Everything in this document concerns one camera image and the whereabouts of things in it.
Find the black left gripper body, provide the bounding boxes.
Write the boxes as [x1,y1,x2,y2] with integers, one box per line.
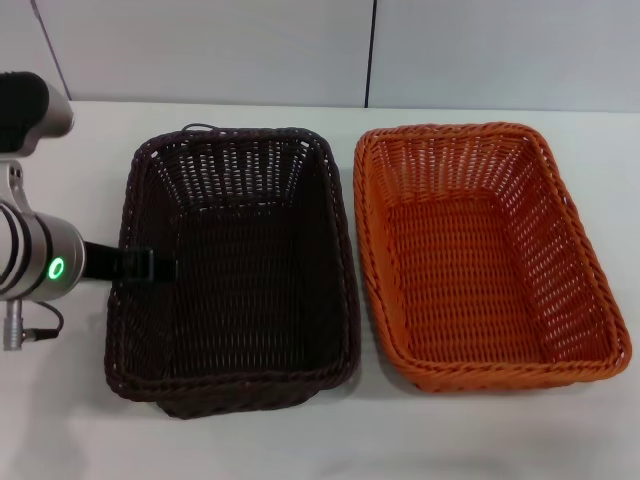
[82,241,154,285]

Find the dark brown woven basket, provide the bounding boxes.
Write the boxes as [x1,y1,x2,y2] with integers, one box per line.
[103,122,362,420]

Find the orange woven plastic basket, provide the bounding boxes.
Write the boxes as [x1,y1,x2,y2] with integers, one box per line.
[353,119,632,397]

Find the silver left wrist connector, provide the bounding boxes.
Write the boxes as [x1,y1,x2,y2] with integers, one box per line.
[0,298,26,351]

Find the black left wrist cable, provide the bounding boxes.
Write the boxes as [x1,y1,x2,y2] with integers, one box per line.
[19,302,66,336]

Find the silver left camera bracket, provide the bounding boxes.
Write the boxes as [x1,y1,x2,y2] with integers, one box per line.
[0,159,25,214]

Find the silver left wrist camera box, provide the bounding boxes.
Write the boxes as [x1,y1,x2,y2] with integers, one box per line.
[0,71,75,157]

